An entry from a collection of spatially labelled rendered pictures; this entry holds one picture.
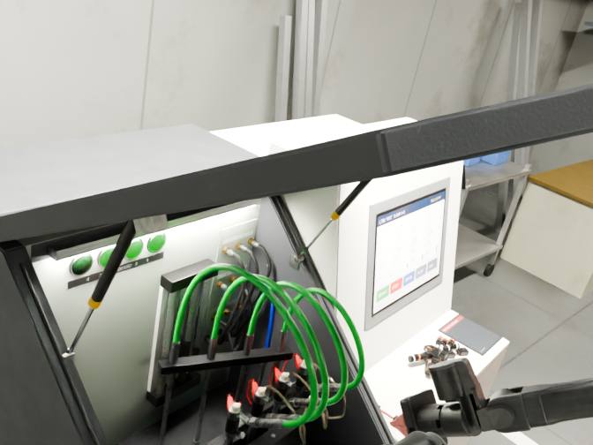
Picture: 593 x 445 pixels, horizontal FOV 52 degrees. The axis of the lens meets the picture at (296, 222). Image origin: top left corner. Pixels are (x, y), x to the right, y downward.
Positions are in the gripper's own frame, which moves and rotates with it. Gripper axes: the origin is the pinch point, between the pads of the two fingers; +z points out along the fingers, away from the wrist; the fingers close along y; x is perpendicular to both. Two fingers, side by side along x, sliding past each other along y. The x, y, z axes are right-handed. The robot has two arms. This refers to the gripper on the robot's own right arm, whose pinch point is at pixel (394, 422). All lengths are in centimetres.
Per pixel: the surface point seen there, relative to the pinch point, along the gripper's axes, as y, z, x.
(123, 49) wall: 173, 157, -33
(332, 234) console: 41.9, 18.0, -12.2
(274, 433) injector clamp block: 0.6, 35.0, 6.2
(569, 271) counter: 17, 171, -356
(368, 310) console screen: 22.6, 31.4, -28.5
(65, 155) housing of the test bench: 70, 32, 42
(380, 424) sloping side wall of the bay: -4.4, 25.0, -17.0
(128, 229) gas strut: 40, -18, 51
